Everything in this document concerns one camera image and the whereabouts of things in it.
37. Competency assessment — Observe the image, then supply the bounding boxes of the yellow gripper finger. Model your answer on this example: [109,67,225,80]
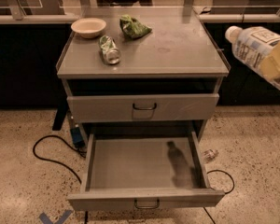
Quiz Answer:
[259,42,280,80]

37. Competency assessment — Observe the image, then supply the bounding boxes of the clear plastic water bottle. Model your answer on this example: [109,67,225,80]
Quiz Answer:
[225,26,280,90]

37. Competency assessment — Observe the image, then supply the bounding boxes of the small bottle on floor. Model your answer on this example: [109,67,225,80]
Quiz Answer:
[203,149,218,163]

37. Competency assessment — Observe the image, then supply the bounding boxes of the closed upper grey drawer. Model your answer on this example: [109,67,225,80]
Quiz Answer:
[67,94,219,123]

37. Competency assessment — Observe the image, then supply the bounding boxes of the grey drawer cabinet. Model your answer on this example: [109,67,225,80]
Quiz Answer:
[58,7,229,136]

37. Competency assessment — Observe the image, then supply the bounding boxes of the open middle grey drawer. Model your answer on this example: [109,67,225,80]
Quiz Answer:
[67,132,225,211]

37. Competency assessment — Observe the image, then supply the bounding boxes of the green chip bag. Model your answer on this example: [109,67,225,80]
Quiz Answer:
[119,14,152,39]

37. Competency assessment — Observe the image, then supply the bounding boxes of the green soda can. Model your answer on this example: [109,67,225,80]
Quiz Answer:
[99,35,121,65]

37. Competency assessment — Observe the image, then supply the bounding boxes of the white bowl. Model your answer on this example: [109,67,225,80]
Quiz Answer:
[71,18,106,39]

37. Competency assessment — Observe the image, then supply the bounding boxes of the blue power adapter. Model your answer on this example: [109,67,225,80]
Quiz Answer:
[70,126,85,148]

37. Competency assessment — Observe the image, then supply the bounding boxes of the blue tape cross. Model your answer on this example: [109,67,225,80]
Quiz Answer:
[38,208,75,224]

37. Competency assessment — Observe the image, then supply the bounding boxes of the black cable right floor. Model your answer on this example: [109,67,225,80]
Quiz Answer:
[203,169,236,224]

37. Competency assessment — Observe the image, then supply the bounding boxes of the black cable on floor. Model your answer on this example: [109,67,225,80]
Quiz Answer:
[32,134,88,185]

